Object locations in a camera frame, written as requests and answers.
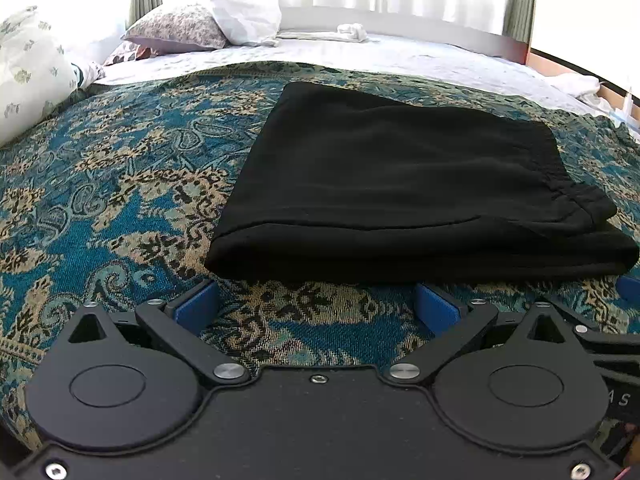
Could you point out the crumpled white cloth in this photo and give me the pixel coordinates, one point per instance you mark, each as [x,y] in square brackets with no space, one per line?
[575,90]

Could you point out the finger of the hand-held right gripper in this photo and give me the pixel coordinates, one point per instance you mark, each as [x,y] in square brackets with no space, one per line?
[629,287]
[610,342]

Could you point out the black pants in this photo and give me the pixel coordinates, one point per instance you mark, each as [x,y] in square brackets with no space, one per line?
[400,185]

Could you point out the plain white pillow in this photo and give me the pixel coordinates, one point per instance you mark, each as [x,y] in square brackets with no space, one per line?
[245,10]

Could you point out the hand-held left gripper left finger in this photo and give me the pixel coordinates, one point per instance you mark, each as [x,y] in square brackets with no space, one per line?
[196,306]

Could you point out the folded white towel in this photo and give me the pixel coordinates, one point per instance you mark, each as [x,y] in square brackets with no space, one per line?
[345,34]

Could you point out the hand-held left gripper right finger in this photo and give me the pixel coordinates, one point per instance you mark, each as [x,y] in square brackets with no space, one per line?
[434,307]

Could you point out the purple floral pillow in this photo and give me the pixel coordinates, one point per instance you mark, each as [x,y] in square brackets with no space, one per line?
[180,27]

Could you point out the red floral pillow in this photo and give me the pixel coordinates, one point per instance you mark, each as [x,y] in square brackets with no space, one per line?
[132,52]

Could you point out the white bed sheet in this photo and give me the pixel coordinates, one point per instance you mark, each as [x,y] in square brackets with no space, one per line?
[425,60]

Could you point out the blue paisley patterned blanket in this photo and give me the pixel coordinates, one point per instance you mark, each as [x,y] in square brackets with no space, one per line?
[125,210]

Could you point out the white pillow with green flowers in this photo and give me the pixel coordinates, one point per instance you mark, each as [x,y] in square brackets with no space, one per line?
[30,70]

